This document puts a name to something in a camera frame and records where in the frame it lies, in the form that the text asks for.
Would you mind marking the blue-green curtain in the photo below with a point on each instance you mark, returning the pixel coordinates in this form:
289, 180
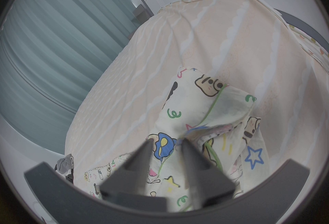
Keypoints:
38, 128
64, 25

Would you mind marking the bed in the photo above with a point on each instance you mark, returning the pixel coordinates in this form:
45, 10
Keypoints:
205, 51

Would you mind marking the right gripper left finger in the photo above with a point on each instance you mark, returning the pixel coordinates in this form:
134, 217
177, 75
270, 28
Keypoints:
133, 174

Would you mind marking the grey bedside table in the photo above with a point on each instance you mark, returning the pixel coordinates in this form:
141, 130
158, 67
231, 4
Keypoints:
142, 12

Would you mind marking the white printed pyjama top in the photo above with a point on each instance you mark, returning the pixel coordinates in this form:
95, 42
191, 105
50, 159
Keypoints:
185, 105

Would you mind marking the pile of clothes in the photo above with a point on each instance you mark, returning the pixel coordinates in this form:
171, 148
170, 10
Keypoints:
64, 166

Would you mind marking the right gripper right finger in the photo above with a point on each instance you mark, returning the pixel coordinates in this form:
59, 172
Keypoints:
203, 182

